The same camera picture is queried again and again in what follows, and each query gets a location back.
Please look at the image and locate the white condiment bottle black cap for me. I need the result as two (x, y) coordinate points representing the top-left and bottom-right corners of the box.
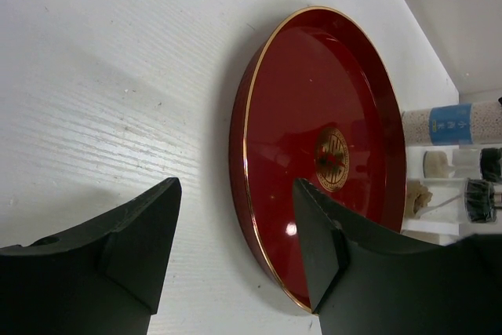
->
(404, 178), (501, 224)

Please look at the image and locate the red round tray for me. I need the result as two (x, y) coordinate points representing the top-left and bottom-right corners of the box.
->
(228, 6), (406, 310)

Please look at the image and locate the brown condiment bottle black cap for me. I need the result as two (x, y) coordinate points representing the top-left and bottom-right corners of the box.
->
(423, 147), (501, 184)

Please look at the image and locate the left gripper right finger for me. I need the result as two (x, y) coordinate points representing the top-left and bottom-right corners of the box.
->
(293, 179), (501, 334)

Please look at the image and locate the blue label spice jar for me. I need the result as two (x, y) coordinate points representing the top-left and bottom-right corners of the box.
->
(402, 99), (501, 146)

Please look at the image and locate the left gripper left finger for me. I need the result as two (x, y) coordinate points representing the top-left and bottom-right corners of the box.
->
(1, 177), (182, 334)

